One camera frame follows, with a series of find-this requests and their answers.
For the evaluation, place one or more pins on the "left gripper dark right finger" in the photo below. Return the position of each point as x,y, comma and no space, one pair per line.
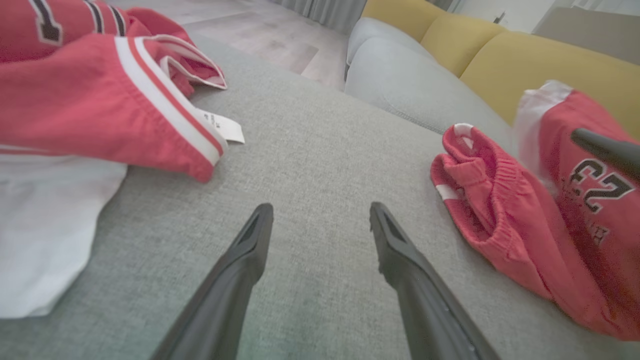
425,310

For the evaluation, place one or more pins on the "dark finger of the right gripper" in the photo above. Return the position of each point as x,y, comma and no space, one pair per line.
615,152

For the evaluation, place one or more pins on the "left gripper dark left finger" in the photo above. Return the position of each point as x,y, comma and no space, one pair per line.
225,300

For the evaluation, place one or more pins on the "red shorts with number print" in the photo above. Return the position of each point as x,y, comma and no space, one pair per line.
500,215

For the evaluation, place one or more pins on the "red and white jersey top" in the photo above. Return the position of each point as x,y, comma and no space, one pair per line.
75,100

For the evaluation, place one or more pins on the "yellow sofa back cushion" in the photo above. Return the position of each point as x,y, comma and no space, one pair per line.
525,70
455,40
400,12

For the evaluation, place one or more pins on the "white door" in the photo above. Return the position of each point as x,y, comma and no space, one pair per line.
530,12

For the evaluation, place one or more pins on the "large grey sofa seat cushion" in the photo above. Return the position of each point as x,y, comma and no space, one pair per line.
320,150

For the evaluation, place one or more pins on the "grey curtain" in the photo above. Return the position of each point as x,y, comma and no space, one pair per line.
330,12

